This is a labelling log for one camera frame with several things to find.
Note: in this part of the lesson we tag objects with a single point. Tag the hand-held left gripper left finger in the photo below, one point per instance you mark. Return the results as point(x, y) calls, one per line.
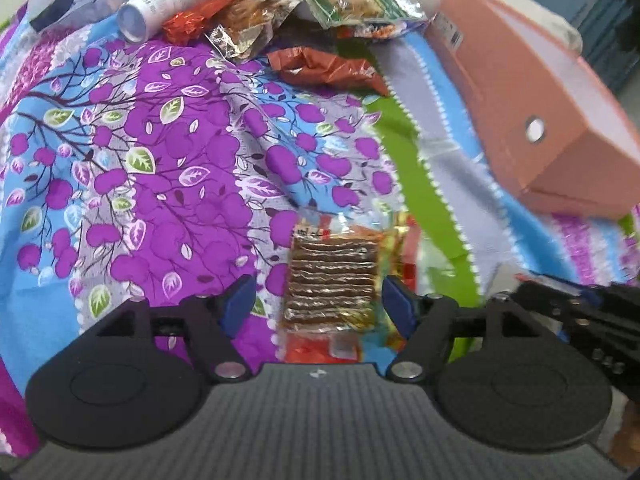
point(239, 302)

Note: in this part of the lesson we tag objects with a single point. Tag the white plastic bottle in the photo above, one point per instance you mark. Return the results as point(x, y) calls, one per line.
point(155, 2)

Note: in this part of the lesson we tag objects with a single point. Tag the clear brown strips snack packet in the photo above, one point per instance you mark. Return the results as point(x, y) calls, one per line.
point(330, 280)

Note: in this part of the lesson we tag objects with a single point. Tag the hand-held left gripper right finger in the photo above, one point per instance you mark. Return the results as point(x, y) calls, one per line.
point(397, 305)

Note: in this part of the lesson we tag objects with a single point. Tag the purple floral printed blanket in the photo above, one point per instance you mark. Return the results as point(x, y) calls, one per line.
point(150, 160)

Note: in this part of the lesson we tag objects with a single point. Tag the silver edged brown snack packet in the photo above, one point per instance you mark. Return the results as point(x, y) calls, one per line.
point(250, 25)

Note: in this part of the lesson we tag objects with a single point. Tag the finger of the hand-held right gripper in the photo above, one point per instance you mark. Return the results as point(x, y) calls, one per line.
point(592, 296)

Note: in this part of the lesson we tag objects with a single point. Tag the pink cardboard box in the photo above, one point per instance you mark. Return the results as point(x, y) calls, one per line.
point(500, 85)

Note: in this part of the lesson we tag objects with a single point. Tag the blue curtain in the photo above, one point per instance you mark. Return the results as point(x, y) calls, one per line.
point(615, 35)

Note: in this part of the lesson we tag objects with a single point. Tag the red foil snack packet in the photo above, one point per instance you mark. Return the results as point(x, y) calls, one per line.
point(190, 22)

